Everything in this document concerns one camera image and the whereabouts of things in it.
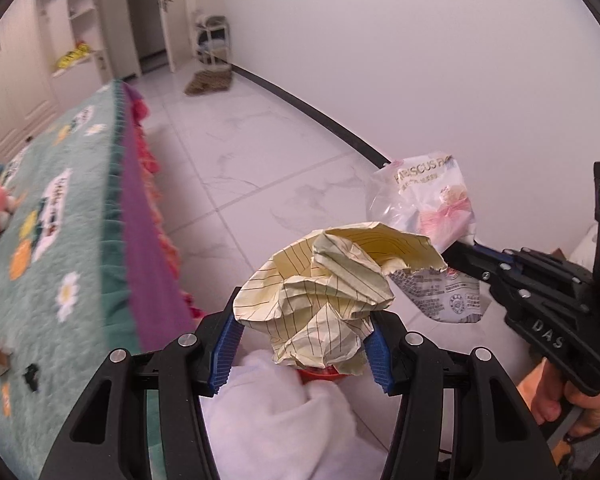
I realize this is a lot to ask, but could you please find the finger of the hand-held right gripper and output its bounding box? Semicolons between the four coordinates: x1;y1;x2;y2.
472;243;589;287
442;240;512;312

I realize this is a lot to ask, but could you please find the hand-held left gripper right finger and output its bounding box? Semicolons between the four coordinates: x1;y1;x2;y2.
362;311;561;480

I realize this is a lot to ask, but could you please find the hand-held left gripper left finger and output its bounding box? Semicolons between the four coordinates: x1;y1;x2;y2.
40;287;247;480

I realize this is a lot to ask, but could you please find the red trash bin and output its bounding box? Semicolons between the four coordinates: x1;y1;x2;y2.
299;365;345;386

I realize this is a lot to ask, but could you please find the white cloth bag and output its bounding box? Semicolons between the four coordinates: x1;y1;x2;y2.
200;347;397;480

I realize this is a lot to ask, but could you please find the clear printed plastic bag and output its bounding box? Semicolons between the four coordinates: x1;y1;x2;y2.
364;150;484;327

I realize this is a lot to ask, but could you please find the pale yellow paper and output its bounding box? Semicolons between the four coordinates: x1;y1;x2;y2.
232;225;449;377

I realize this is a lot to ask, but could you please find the person's right hand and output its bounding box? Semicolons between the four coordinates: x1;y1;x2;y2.
532;359;600;440

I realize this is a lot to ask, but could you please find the purple bed skirt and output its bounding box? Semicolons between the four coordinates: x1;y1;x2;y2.
114;82;204;357

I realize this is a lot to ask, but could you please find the green floral bed blanket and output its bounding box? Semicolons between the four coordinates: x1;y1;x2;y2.
0;79;148;480

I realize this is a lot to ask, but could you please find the small black item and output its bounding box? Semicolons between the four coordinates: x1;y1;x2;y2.
22;363;42;392

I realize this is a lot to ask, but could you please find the brown doormat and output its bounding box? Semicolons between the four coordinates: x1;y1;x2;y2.
183;69;234;96

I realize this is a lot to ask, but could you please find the white shoe rack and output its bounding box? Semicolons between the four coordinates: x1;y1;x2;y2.
192;9;231;69

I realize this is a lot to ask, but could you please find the yellow item on shelf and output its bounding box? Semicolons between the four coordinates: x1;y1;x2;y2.
54;42;92;72

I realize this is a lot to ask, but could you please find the cream wardrobe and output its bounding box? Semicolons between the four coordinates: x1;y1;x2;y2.
0;0;62;162

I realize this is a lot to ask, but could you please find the white door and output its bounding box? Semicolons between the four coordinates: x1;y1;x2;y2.
152;0;187;74

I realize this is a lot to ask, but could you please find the white open shelf unit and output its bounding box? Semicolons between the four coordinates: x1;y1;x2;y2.
32;0;117;107

